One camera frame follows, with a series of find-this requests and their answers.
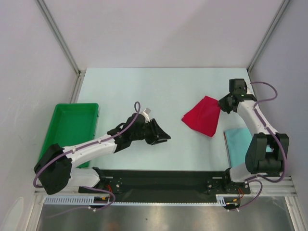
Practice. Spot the folded teal t-shirt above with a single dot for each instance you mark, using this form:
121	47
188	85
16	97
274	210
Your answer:
237	143

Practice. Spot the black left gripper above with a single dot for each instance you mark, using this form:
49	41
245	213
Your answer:
159	132

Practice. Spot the green plastic bin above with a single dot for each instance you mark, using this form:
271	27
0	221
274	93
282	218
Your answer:
71	124

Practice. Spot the red t-shirt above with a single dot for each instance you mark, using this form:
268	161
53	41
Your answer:
204	117

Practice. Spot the aluminium front frame rail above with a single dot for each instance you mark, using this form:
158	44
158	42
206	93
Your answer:
130	186

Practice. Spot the aluminium corner post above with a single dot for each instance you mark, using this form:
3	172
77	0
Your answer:
58	36
270	31

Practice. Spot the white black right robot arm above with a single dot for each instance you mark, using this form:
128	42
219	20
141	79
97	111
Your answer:
266	157

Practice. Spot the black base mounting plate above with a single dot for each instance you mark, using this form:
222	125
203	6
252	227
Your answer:
161	197

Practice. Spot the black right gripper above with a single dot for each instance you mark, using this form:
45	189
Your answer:
224	104

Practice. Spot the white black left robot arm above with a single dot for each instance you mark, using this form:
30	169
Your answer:
58	167

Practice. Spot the right aluminium corner post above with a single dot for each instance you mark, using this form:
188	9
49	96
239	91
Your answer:
270	31

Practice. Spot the left aluminium corner post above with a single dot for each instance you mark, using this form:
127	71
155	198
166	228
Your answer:
58	36

